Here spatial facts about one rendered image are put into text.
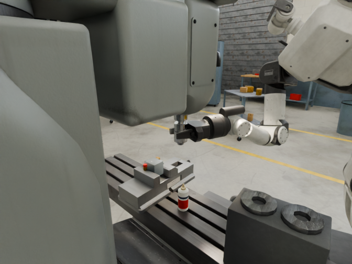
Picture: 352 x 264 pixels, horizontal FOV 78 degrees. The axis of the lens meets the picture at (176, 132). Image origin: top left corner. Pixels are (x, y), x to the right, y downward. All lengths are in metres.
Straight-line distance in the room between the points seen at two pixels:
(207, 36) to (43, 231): 0.56
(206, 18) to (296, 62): 0.43
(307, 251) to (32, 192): 0.53
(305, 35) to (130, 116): 0.68
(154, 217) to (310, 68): 0.78
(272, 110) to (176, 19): 0.68
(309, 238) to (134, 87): 0.49
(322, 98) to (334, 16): 7.35
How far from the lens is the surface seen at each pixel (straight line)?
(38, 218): 0.35
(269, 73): 1.07
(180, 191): 0.83
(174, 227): 0.81
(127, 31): 0.44
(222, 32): 9.42
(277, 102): 1.07
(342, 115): 5.40
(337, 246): 1.49
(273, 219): 0.60
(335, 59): 0.93
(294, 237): 0.58
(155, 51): 0.47
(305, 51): 0.93
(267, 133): 1.01
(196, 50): 0.61
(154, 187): 0.88
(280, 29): 1.01
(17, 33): 0.32
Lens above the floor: 1.48
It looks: 19 degrees down
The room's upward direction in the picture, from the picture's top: straight up
